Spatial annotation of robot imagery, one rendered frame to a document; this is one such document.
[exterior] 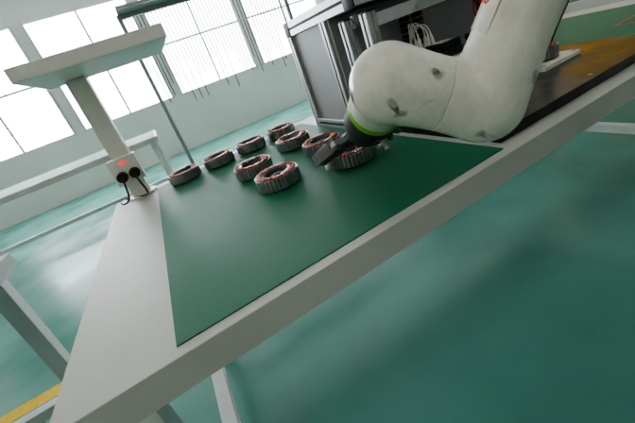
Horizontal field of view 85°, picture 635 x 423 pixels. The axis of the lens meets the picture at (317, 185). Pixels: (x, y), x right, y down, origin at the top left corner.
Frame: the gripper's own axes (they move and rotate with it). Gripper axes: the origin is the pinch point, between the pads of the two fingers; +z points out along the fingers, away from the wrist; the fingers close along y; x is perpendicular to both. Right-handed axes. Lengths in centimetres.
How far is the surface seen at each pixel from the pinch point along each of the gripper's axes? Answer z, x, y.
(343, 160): -3.4, -1.6, -3.4
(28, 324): 47, -2, -112
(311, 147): 11.7, 8.0, -6.6
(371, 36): -4.1, 23.5, 15.4
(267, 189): 1.2, 0.0, -21.4
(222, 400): 34, -46, -58
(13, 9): 404, 482, -274
